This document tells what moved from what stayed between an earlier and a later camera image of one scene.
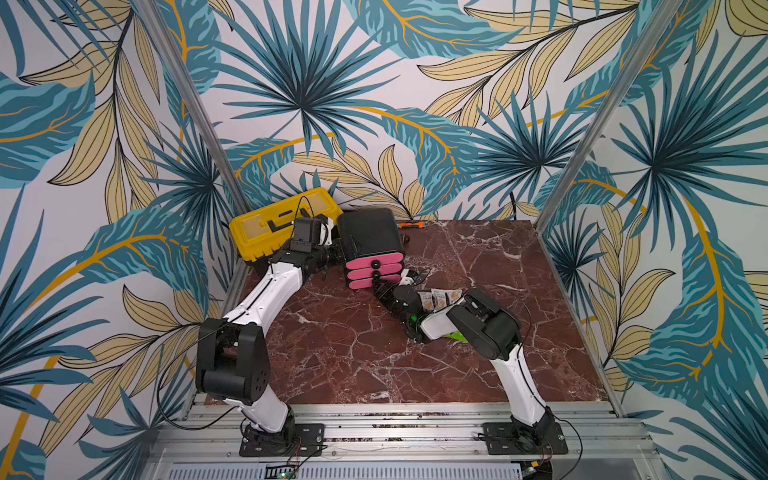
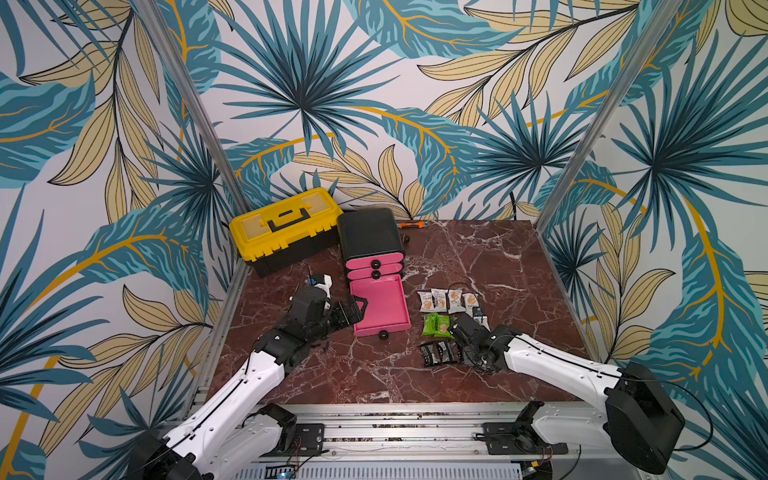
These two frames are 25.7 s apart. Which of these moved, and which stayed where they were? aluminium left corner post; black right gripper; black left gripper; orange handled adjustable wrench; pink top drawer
Moved: black right gripper; black left gripper
Stayed: orange handled adjustable wrench; pink top drawer; aluminium left corner post
